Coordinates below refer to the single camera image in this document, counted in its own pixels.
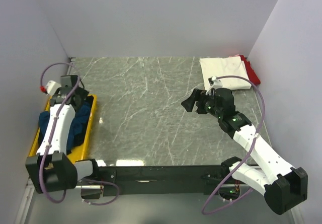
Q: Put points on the folded red t-shirt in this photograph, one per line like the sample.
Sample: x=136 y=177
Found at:
x=250 y=72

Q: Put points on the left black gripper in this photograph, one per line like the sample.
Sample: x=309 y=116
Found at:
x=83 y=94

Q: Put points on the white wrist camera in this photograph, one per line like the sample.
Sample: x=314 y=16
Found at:
x=50 y=88
x=215 y=83

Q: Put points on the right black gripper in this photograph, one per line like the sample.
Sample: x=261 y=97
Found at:
x=199 y=95

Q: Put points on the black base bar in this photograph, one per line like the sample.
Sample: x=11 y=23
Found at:
x=159 y=179

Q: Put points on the folded white t-shirt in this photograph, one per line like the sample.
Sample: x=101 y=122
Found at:
x=230 y=66

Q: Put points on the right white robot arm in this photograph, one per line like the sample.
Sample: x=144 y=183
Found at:
x=282 y=185

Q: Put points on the blue t-shirt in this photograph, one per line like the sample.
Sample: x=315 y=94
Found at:
x=80 y=121

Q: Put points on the black t-shirt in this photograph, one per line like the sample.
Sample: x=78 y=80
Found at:
x=78 y=136

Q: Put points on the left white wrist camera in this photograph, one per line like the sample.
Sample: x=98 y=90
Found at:
x=50 y=88

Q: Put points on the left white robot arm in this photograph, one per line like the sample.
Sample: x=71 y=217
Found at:
x=63 y=137

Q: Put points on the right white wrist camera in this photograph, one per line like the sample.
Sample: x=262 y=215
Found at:
x=215 y=83

